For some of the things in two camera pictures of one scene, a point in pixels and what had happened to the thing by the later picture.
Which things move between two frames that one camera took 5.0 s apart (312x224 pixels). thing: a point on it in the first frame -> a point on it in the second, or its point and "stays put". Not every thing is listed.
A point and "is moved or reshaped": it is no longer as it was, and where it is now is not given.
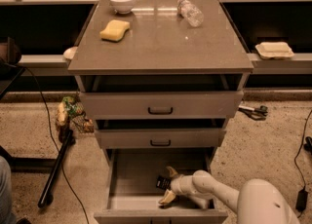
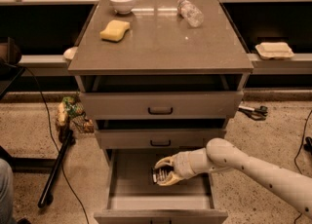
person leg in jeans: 7,212 stays put
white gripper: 177,184 -> 182,167
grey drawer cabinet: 160,76 stays put
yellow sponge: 114,30 stays put
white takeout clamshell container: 275,50 stays put
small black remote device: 164,183 is moved or reshaped
